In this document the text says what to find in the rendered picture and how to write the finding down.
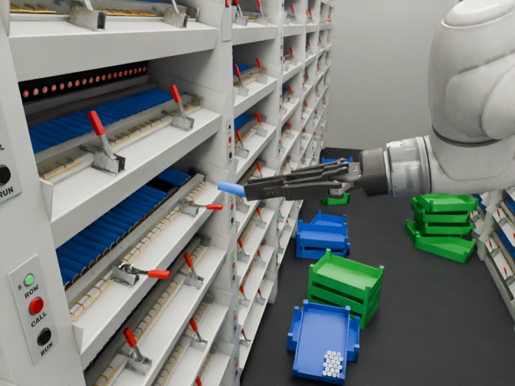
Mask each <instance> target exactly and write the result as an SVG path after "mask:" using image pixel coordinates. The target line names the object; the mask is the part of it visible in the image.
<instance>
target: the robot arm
mask: <svg viewBox="0 0 515 386"><path fill-rule="evenodd" d="M428 105H429V109H430V112H431V131H430V135H429V136H423V137H415V138H414V139H404V140H399V141H395V142H388V143H387V144H386V148H387V151H384V152H383V151H382V148H379V149H370V150H365V151H361V153H360V154H359V162H346V160H345V159H338V160H336V161H333V162H327V163H323V164H319V165H312V166H307V167H304V168H297V169H292V170H291V171H290V172H291V173H287V174H286V175H275V176H269V177H263V178H253V179H248V181H247V184H246V185H244V186H243V188H244V193H245V196H246V199H247V201H257V200H264V199H269V198H279V197H285V198H286V201H299V200H311V199H324V198H332V199H343V198H344V194H343V192H347V191H352V190H355V189H358V188H363V189H364V193H365V195H366V196H367V197H372V196H378V195H388V194H389V191H390V190H392V193H393V196H394V197H395V198H401V197H408V196H415V195H427V194H446V195H470V194H478V193H484V192H489V191H497V190H501V189H505V188H509V187H513V186H515V0H465V1H463V2H461V3H459V4H458V5H456V6H454V7H453V8H452V9H451V10H450V11H449V13H448V14H447V15H446V17H444V18H443V19H442V20H441V22H440V24H439V26H438V28H437V30H436V32H435V36H434V37H433V41H432V43H431V50H430V54H429V59H428Z"/></svg>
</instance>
